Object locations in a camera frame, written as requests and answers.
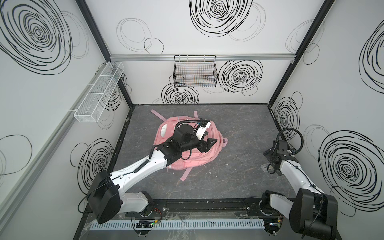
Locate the pink student backpack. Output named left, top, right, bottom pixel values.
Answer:
left=150, top=110, right=228, bottom=181

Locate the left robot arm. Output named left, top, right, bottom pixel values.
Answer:
left=85, top=119, right=218, bottom=224

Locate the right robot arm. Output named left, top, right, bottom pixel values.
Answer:
left=260, top=140, right=338, bottom=240

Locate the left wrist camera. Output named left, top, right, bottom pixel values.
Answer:
left=195, top=121, right=211, bottom=141

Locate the black wire basket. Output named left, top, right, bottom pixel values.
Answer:
left=173, top=60, right=219, bottom=88

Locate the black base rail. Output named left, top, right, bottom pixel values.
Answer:
left=123, top=198, right=281, bottom=218

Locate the white slotted cable duct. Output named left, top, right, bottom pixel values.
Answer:
left=90, top=219, right=265, bottom=231

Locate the clear acrylic wall shelf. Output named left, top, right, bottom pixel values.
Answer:
left=74, top=62, right=124, bottom=123

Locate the aluminium wall rail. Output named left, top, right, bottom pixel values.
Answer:
left=110, top=54, right=296, bottom=62

